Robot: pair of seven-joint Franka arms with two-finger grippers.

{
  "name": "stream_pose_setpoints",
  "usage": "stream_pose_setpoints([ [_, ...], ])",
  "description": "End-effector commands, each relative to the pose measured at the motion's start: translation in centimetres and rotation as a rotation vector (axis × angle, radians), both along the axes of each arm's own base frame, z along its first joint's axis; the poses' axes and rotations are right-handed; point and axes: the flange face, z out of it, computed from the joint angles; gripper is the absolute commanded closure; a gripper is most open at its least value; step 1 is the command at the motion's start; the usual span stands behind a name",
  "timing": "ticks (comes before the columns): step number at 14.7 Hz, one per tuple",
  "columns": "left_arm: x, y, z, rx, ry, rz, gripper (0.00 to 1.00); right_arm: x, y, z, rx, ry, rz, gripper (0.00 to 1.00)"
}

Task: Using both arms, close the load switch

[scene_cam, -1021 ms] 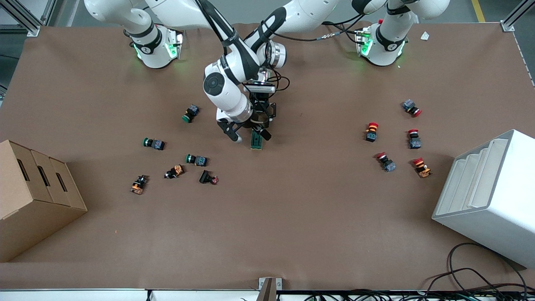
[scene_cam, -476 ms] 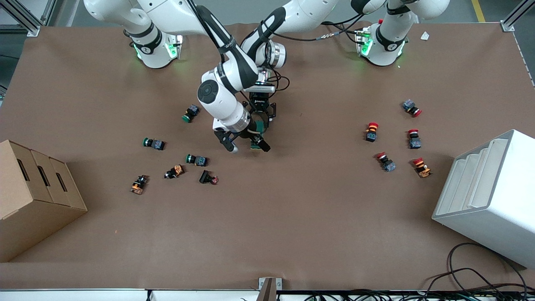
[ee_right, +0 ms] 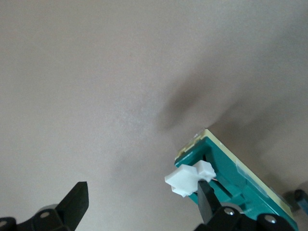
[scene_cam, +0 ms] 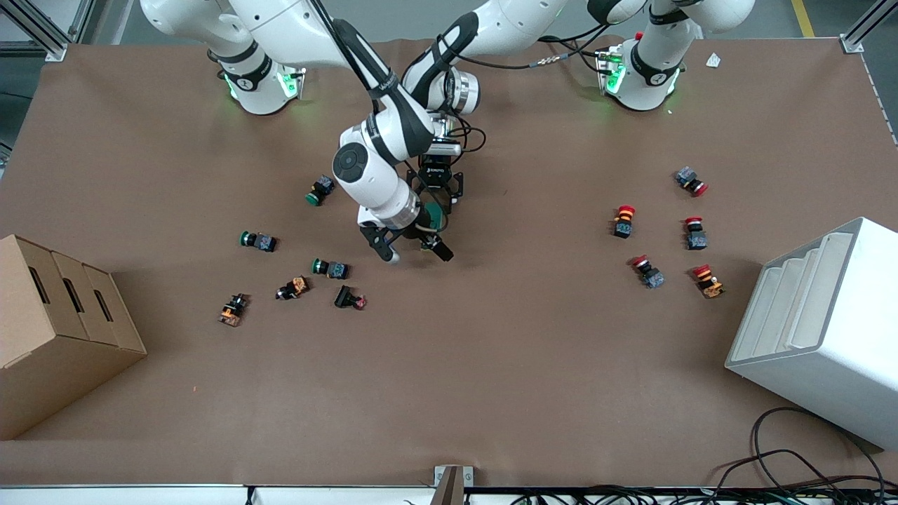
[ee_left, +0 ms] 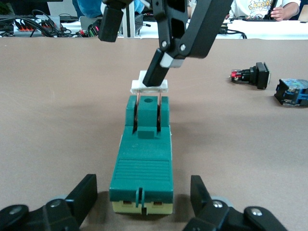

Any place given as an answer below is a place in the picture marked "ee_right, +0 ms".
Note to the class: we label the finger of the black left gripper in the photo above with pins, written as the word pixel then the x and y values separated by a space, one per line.
pixel 302 201

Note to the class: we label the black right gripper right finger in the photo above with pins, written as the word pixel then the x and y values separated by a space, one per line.
pixel 208 207

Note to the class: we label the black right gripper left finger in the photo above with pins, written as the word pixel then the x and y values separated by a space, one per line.
pixel 69 209

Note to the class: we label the paper table cover sheet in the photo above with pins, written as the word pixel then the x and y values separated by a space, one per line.
pixel 96 84

